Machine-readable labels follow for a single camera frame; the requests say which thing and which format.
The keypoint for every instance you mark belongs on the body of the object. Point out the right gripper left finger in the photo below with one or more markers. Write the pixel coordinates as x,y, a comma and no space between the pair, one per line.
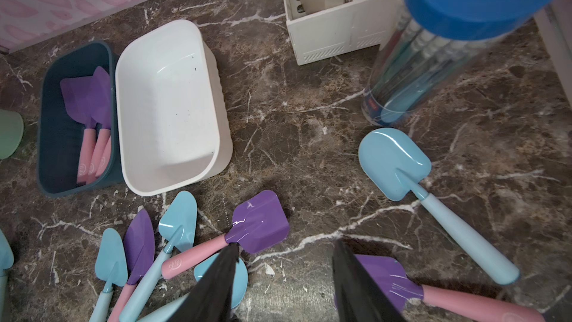
210,299

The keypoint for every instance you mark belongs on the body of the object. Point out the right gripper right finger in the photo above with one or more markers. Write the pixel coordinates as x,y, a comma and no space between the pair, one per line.
357,295

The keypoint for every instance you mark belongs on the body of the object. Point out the purple pointed shovel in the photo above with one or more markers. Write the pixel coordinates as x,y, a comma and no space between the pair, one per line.
139,247
100,100

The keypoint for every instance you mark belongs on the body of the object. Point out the purple square shovel pink handle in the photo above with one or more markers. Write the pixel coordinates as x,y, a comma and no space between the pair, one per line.
75,93

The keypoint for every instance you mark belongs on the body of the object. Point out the white storage box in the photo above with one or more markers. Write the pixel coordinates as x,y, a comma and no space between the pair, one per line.
172,118

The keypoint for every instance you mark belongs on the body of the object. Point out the dark teal storage box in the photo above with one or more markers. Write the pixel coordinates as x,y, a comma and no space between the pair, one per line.
60,137

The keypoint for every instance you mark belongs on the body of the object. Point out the blue round shovel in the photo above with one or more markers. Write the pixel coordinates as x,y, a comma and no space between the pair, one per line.
164,313

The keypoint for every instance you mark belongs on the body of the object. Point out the blue pointed shovel middle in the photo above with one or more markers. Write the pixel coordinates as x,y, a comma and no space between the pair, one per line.
177,226

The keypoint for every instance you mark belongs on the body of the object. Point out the blue pointed shovel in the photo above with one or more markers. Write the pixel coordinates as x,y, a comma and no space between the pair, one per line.
111,267
177,226

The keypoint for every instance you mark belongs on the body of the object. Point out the purple square shovel middle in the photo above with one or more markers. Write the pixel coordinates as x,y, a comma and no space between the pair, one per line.
257,224

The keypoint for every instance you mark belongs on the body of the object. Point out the blue pointed shovel left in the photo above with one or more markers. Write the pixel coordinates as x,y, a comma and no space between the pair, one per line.
111,267

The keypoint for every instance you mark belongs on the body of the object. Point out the blue shovel far right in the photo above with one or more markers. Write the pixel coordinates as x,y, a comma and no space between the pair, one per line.
396,165

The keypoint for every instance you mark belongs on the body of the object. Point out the blue shovel far left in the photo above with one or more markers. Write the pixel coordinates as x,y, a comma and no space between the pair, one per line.
7,261

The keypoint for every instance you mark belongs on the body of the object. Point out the green pen holder cup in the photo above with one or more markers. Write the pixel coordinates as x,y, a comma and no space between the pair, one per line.
11,132

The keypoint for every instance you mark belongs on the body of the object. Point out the white desk file organizer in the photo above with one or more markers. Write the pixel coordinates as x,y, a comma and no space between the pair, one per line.
354,25

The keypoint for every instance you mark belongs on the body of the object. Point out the blue lid pencil tube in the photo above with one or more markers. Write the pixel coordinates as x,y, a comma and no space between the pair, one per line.
433,41

